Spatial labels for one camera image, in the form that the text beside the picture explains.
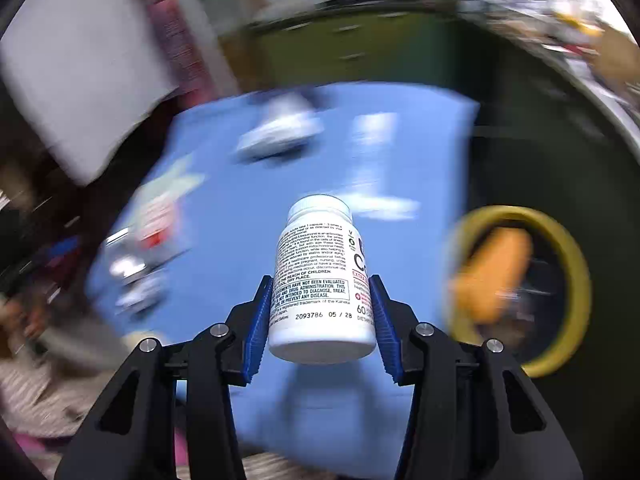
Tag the white hanging sheet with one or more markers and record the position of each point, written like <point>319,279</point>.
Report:
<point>85,75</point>

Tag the dark green lower cabinets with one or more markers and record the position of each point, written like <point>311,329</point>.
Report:
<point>525,160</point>

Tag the light green lower cabinets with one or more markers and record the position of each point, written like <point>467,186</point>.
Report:
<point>310,45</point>

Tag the frosted glass sliding door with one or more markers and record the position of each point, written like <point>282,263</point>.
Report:
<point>205,25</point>

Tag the white red printed packet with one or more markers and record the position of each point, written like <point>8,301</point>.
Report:
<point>155,215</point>

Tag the red soda can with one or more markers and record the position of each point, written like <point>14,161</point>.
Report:
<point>122,265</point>

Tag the white pill bottle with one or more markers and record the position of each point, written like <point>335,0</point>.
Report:
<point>320,280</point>

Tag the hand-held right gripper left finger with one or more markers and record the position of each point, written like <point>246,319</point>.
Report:
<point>260,320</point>

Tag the grey white patterned cushion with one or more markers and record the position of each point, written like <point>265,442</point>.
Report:
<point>50,395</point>

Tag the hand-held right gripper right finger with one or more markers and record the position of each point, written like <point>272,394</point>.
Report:
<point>385,330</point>

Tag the black yellow-rimmed trash bin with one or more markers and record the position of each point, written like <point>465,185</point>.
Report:
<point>555,310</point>

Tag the white tissue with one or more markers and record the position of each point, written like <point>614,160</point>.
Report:
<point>280,132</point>

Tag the blue printed tablecloth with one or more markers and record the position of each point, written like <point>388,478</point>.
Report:
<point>225,220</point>

